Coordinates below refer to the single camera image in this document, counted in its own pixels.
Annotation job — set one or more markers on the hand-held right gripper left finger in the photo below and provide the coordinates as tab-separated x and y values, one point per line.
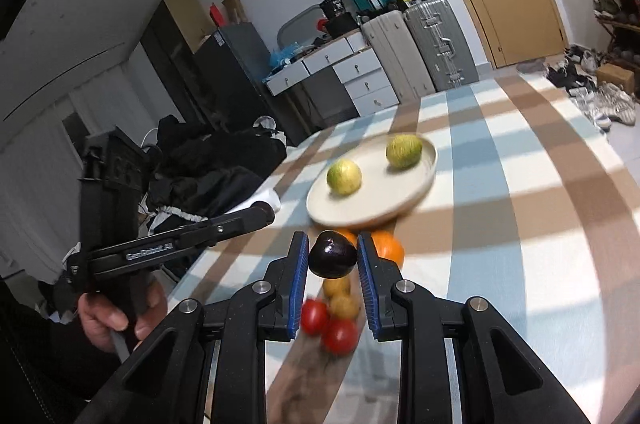
300	286

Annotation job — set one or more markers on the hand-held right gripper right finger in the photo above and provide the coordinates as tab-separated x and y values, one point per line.
366	289

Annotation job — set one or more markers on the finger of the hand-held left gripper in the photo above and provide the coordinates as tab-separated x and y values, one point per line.
250	216

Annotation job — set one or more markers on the small brown longan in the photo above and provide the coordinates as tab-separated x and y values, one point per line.
345	308
336	288

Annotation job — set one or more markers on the red tomato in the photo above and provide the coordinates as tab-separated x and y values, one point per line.
340	336
315	316

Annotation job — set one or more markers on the dark avocado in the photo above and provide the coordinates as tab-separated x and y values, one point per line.
330	254

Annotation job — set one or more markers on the large orange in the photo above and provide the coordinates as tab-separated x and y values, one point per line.
390	249

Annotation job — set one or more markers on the beige plate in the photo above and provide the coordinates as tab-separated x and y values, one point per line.
380	189

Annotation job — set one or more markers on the person's left forearm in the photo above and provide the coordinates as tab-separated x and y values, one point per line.
40	364

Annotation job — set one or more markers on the person's left hand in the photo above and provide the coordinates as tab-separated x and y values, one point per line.
107	321

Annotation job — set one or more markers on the pile of black clothes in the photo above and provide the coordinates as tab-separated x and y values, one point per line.
210	164

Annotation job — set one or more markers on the green yellow round fruit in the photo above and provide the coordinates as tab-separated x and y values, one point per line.
404	150
344	176

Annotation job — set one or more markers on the dark grey refrigerator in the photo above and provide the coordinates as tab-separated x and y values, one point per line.
235	69

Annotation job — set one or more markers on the black cabinet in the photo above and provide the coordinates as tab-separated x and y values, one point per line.
170	54

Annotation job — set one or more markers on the blue plastic bag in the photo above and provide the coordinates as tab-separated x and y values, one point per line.
285	54

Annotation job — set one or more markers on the white drawer desk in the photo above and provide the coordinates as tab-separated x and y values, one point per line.
360	74

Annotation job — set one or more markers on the red box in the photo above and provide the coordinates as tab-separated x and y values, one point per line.
217	14

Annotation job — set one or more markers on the flat cardboard box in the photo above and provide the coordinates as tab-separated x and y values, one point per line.
232	8

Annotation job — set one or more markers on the beige suitcase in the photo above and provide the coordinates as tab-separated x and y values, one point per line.
395	54

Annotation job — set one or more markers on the black bag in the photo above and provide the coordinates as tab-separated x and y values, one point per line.
336	9

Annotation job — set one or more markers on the silver suitcase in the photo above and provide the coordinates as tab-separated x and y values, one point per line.
440	41

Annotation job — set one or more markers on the pile of shoes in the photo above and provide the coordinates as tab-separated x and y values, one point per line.
610	104

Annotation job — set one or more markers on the small cardboard box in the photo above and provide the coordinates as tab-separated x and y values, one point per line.
616	76

